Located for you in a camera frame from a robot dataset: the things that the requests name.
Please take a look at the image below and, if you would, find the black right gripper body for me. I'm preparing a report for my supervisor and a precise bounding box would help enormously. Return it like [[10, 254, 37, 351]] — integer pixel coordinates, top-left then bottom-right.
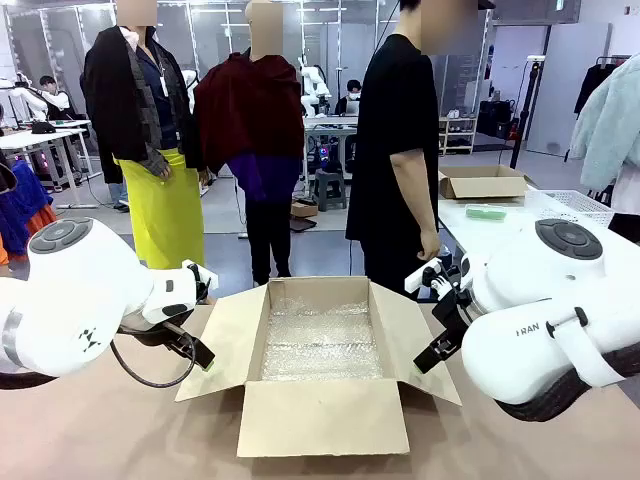
[[430, 264, 476, 347]]

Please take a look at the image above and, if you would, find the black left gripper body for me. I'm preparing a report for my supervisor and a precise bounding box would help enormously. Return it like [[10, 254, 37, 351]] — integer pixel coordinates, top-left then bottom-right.
[[117, 319, 196, 352]]

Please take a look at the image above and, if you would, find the mint green glasses case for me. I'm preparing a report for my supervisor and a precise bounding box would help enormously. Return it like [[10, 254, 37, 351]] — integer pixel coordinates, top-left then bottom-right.
[[464, 203, 507, 220]]

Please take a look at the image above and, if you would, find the person's right forearm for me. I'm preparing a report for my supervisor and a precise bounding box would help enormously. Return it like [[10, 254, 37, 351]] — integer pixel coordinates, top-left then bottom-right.
[[389, 149, 440, 236]]

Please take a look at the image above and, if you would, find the person's right hand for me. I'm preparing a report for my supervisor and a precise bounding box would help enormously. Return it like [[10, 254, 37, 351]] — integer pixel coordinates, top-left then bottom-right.
[[417, 227, 442, 262]]

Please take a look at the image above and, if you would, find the white side table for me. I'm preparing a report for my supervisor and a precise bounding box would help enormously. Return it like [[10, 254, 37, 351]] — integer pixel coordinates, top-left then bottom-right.
[[437, 185, 619, 266]]

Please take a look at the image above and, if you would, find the clear bubble wrap sheet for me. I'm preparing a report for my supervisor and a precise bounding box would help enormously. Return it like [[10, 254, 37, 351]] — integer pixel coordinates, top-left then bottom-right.
[[259, 294, 385, 384]]

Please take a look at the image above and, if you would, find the large open cardboard box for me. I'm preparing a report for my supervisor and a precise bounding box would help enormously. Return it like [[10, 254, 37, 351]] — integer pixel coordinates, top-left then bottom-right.
[[173, 275, 464, 459]]

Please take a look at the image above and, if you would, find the mannequin with yellow skirt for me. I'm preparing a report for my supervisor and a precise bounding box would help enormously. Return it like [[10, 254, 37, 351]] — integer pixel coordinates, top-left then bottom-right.
[[79, 0, 211, 271]]

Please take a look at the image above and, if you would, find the orange garment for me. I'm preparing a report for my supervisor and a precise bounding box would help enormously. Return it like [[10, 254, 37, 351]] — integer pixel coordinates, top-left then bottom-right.
[[24, 204, 59, 237]]

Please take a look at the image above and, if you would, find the white plastic basket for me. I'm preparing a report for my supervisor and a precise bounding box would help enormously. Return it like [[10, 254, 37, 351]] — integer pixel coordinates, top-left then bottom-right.
[[523, 188, 615, 229]]

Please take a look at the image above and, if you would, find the grey plastic stool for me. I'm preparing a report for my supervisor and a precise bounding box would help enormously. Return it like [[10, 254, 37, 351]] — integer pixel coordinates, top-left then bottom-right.
[[312, 169, 347, 212]]

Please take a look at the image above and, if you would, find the white shoe rack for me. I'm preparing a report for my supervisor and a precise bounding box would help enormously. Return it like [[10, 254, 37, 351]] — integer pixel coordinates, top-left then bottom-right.
[[438, 115, 479, 156]]

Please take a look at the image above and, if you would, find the blue garment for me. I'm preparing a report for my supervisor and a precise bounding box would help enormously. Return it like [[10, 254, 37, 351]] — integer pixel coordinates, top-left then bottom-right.
[[0, 159, 54, 256]]

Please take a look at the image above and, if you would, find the person in black t-shirt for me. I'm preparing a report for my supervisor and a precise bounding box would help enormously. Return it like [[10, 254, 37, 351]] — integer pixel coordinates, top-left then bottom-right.
[[345, 0, 496, 301]]

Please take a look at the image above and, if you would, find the black suitcase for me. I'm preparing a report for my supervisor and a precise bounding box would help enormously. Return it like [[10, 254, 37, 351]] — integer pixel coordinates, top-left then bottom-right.
[[477, 99, 516, 139]]

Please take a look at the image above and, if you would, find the black tripod stand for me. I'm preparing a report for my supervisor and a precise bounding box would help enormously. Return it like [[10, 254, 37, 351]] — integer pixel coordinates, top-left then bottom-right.
[[508, 55, 546, 170]]

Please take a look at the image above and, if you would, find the white background desk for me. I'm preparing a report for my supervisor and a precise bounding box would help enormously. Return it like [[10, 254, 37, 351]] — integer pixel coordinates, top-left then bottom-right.
[[0, 118, 99, 210]]

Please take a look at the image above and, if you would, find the seated background person with mask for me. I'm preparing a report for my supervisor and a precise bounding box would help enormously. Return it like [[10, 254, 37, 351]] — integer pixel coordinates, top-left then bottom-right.
[[334, 79, 362, 116]]

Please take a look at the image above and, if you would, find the pale blue fluffy coat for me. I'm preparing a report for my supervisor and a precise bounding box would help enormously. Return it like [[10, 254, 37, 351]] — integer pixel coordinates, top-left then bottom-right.
[[567, 59, 640, 191]]

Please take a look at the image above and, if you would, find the mannequin with maroon shawl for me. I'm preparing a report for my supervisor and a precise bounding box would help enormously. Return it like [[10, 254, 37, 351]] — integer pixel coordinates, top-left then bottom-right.
[[192, 0, 306, 287]]

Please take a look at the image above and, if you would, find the background person black white jacket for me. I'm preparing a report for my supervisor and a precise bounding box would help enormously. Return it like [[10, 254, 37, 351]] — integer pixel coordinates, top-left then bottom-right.
[[38, 74, 71, 112]]

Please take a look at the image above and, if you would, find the black garment on rack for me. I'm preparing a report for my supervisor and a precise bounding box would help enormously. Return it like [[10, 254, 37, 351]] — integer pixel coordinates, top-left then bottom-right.
[[573, 54, 632, 116]]

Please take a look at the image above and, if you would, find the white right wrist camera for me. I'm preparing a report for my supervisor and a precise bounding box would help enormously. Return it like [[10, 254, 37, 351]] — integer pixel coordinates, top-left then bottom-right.
[[403, 266, 442, 295]]

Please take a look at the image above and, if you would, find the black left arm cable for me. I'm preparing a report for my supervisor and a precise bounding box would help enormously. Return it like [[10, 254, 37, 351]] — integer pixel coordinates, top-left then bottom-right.
[[109, 324, 196, 390]]

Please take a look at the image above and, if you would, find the black right arm cable sleeve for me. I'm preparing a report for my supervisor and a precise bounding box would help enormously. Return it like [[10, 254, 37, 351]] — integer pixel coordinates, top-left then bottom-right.
[[492, 344, 640, 424]]

